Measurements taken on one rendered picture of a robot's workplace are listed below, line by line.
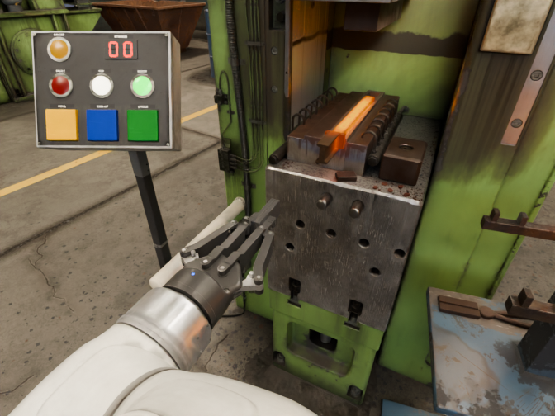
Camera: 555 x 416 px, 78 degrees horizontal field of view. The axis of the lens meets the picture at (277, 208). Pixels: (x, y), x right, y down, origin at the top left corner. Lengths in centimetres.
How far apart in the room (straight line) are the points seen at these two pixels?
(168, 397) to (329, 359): 115
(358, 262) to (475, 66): 51
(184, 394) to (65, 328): 165
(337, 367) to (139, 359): 108
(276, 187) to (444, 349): 52
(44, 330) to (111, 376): 161
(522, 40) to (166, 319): 79
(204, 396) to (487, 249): 95
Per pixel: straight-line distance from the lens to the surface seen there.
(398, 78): 125
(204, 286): 39
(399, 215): 80
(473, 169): 96
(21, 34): 537
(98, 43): 101
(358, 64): 127
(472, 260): 112
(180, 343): 36
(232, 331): 162
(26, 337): 194
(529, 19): 86
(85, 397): 32
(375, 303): 100
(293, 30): 98
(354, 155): 83
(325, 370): 136
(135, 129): 92
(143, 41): 96
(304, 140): 85
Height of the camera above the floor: 131
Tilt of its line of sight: 35 degrees down
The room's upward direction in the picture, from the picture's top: straight up
